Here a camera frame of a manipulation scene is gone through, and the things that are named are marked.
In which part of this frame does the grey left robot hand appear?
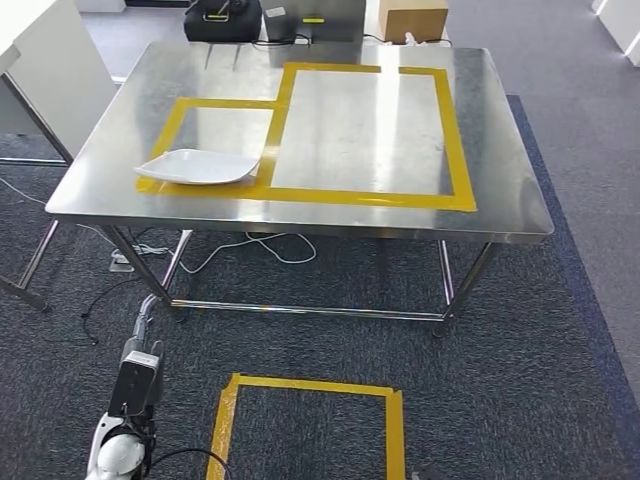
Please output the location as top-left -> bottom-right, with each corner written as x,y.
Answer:
121,292 -> 167,409

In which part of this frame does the white curved plastic part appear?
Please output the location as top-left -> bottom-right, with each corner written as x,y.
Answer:
133,147 -> 262,187

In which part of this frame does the stainless steel workbench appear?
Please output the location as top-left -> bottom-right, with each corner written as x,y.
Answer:
44,39 -> 556,340

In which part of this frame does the grey power strip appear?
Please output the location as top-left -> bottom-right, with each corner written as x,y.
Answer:
107,246 -> 136,275

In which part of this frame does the small yellow tape rectangle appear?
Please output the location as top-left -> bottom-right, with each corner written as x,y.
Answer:
134,97 -> 292,200

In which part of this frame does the yellow floor tape square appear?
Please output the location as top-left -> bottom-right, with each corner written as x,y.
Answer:
205,372 -> 407,480

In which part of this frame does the black carry bag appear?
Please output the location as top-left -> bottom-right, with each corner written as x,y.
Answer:
183,0 -> 264,45

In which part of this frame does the white low platform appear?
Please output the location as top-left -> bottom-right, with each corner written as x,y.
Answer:
73,0 -> 127,15

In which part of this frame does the black labelled adapter box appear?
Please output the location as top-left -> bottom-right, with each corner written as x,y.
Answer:
263,5 -> 297,44

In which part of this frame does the grey laptop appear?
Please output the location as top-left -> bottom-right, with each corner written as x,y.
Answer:
262,0 -> 368,46

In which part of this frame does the large yellow tape rectangle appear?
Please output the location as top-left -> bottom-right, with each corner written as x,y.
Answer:
259,62 -> 478,215

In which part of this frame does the brown cardboard box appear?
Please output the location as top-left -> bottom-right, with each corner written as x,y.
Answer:
377,0 -> 450,46

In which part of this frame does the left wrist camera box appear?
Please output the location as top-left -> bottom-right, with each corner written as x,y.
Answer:
106,350 -> 162,421

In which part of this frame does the black floor cable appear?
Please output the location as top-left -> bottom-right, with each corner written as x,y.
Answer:
79,273 -> 146,347

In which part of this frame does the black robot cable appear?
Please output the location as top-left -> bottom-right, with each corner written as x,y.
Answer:
143,447 -> 235,480

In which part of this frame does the white floor cable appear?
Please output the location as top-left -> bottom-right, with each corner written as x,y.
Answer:
0,175 -> 318,277

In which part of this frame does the black desk cable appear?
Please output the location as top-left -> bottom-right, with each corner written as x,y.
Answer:
251,36 -> 313,49

